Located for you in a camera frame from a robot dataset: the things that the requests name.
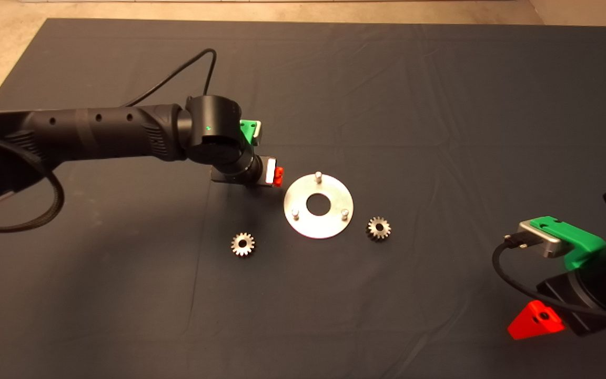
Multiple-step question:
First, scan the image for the braided black arm cable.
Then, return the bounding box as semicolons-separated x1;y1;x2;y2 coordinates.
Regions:
0;138;66;233

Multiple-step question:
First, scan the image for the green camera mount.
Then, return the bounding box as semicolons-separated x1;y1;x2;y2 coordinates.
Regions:
239;119;258;146
529;215;606;272

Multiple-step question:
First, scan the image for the small steel planetary gear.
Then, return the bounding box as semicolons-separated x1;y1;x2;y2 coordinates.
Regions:
367;216;392;242
230;233;256;258

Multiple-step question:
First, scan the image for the silver right camera box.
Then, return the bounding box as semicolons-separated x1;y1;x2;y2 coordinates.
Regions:
517;220;565;260

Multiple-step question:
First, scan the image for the round metal carrier plate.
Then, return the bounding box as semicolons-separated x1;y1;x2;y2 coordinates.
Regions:
284;172;354;240

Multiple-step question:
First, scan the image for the green left camera mount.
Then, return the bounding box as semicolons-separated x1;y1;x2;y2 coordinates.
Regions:
239;119;258;146

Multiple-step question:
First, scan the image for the thin black left camera cable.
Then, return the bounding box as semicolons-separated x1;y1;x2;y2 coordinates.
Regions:
122;48;217;107

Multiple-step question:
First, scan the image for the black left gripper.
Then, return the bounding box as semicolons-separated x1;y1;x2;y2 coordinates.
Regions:
211;155;285;187

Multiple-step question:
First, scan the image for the black right camera cable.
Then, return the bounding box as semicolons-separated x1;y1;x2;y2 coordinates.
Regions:
492;234;606;323

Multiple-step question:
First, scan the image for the green right camera mount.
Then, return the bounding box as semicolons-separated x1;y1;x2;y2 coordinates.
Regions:
529;215;606;272

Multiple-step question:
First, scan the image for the dark table cloth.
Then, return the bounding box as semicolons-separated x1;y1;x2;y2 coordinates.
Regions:
0;18;606;379

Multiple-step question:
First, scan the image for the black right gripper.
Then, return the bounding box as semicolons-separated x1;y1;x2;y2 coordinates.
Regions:
507;234;606;341

